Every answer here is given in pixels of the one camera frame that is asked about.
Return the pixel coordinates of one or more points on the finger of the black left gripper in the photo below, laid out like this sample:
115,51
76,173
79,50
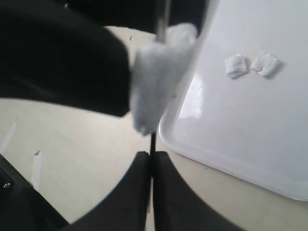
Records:
51,54

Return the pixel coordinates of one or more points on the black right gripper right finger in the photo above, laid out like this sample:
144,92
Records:
177,207

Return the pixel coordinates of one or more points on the thin metal skewer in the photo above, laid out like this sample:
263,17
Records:
162,22

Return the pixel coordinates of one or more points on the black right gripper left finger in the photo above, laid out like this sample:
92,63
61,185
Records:
125,207

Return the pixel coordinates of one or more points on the white rectangular plastic tray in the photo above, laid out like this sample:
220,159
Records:
251,127

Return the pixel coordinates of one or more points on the white marshmallow piece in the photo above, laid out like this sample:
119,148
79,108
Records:
265,64
157,70
235,66

